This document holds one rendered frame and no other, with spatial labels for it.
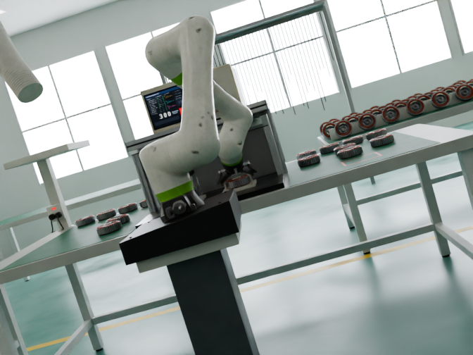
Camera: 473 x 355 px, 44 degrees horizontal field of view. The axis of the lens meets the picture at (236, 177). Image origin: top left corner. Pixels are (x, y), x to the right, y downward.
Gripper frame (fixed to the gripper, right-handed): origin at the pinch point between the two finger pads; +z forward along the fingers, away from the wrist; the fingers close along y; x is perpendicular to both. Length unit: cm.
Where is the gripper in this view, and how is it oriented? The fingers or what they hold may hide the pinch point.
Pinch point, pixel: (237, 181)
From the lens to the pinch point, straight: 257.9
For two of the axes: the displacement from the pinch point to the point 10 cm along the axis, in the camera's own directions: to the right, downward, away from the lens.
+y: 9.5, -3.0, 0.2
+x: -2.8, -8.7, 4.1
